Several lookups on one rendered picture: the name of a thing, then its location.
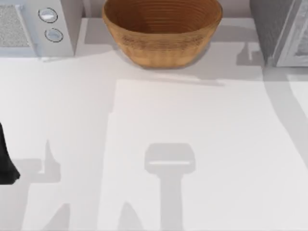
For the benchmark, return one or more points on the plain round microwave knob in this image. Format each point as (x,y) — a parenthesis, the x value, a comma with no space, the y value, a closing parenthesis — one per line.
(54,34)

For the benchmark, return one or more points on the pale microwave oven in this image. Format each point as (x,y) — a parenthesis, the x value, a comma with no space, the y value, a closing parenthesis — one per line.
(29,50)

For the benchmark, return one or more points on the brown woven basket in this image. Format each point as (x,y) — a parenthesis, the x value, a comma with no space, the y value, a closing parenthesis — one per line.
(161,48)

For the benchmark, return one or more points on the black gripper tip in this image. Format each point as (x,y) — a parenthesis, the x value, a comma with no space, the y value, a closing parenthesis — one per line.
(6,168)

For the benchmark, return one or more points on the microwave knob with white bar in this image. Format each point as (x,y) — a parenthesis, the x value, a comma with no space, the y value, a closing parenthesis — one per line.
(47,14)

